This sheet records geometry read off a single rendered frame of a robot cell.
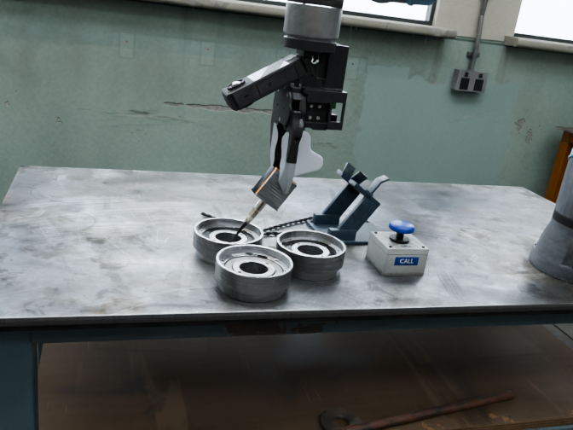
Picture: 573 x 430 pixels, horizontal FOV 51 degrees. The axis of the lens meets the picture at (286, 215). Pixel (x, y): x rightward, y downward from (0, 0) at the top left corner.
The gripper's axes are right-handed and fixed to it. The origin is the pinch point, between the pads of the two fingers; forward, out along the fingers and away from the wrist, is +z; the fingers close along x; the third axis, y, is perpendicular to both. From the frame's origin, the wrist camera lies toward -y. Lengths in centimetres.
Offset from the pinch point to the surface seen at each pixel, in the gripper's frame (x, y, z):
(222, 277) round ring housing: -9.3, -9.4, 10.5
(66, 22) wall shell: 161, -30, -8
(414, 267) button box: -5.6, 22.0, 11.7
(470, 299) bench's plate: -13.8, 26.9, 13.2
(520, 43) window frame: 143, 153, -20
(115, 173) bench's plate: 43.8, -19.8, 12.8
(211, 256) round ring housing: -0.8, -8.9, 11.3
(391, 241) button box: -2.4, 19.1, 8.6
